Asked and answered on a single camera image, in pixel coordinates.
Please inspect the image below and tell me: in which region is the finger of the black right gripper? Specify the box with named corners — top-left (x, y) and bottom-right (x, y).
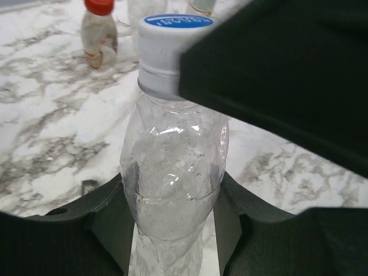
top-left (178, 1), bottom-right (367, 177)

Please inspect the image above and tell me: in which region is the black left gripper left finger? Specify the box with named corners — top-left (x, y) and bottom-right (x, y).
top-left (1, 175), bottom-right (135, 275)

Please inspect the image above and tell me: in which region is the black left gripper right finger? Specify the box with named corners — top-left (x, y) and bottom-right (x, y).
top-left (214, 174), bottom-right (367, 275)

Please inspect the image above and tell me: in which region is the clear bottle green white label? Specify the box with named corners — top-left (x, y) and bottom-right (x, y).
top-left (186, 0), bottom-right (216, 16)

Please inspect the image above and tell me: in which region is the blue white cap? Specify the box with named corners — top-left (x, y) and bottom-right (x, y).
top-left (137, 14), bottom-right (216, 101)

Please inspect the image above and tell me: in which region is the clear plastic bottle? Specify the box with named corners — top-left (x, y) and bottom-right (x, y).
top-left (126, 0), bottom-right (170, 55)

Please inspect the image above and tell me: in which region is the clear bottle red label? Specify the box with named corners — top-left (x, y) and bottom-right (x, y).
top-left (81, 9), bottom-right (118, 70)

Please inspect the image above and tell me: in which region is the red bottle cap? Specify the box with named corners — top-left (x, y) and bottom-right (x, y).
top-left (84, 0), bottom-right (114, 16)

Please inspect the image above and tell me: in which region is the grey metal crank handle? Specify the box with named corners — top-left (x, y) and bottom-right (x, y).
top-left (81, 179), bottom-right (99, 196)

